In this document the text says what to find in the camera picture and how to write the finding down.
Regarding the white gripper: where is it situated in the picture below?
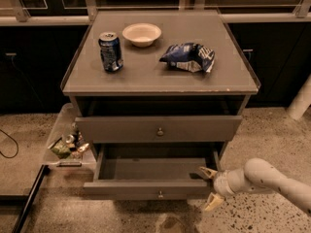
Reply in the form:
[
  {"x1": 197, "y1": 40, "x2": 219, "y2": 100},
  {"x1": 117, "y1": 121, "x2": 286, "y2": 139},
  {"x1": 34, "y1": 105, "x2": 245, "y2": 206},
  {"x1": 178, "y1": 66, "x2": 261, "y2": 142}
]
[{"x1": 199, "y1": 167, "x2": 235, "y2": 212}]

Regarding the grey drawer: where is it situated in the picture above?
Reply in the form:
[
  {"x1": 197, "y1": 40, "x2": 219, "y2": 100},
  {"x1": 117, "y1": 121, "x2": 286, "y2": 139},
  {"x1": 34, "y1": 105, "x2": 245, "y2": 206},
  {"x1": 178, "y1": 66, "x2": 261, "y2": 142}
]
[
  {"x1": 84, "y1": 143, "x2": 220, "y2": 200},
  {"x1": 76, "y1": 116, "x2": 242, "y2": 144}
]

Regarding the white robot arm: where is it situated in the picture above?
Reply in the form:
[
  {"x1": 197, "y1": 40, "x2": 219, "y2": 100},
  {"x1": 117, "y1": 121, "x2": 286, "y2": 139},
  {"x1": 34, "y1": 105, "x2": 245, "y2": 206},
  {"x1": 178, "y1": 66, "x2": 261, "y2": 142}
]
[{"x1": 199, "y1": 158, "x2": 311, "y2": 216}]

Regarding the grey drawer cabinet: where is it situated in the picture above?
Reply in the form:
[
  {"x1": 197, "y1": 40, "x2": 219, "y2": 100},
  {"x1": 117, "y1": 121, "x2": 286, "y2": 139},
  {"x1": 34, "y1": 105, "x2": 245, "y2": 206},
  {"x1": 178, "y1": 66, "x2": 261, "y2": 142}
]
[{"x1": 60, "y1": 9, "x2": 261, "y2": 192}]

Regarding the grey top drawer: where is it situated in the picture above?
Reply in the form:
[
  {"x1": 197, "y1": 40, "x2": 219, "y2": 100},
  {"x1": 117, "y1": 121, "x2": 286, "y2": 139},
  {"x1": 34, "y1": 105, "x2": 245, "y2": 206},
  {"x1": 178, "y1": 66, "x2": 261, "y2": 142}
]
[{"x1": 76, "y1": 116, "x2": 242, "y2": 144}]

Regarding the blue chip bag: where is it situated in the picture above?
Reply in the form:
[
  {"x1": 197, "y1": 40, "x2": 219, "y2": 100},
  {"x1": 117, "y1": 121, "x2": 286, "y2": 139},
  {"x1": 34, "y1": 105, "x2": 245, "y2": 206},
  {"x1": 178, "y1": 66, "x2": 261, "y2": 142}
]
[{"x1": 159, "y1": 43, "x2": 215, "y2": 73}]

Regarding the clear plastic bin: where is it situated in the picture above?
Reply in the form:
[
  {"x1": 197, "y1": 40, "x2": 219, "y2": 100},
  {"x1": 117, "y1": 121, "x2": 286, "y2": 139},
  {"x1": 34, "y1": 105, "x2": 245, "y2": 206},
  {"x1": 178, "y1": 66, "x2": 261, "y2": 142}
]
[{"x1": 43, "y1": 103, "x2": 96, "y2": 170}]

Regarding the green snack packet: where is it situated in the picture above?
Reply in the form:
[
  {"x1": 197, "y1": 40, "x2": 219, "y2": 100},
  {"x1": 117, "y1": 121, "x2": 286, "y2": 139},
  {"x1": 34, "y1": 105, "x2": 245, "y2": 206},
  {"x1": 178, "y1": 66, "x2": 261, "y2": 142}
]
[{"x1": 50, "y1": 139, "x2": 71, "y2": 159}]

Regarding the white paper bowl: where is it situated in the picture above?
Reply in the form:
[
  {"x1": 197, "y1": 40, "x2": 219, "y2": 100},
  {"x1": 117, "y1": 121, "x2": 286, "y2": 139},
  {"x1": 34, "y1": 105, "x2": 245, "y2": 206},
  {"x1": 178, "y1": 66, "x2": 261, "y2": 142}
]
[{"x1": 122, "y1": 23, "x2": 161, "y2": 48}]

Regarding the blue soda can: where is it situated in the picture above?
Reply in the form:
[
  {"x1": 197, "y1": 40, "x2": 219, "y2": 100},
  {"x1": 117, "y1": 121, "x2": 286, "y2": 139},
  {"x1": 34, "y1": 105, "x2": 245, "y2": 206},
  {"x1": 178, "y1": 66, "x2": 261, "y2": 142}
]
[{"x1": 98, "y1": 32, "x2": 123, "y2": 72}]

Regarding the white post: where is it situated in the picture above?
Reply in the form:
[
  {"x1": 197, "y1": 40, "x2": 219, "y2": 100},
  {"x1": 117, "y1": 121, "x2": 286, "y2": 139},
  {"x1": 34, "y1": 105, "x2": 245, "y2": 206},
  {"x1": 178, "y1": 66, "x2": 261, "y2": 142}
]
[{"x1": 287, "y1": 75, "x2": 311, "y2": 120}]

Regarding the black floor cable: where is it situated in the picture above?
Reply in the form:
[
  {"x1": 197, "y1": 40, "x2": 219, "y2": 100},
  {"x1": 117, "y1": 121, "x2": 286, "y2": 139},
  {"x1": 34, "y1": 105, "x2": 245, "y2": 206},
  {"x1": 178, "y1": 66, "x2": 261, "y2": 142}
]
[{"x1": 0, "y1": 128, "x2": 19, "y2": 159}]

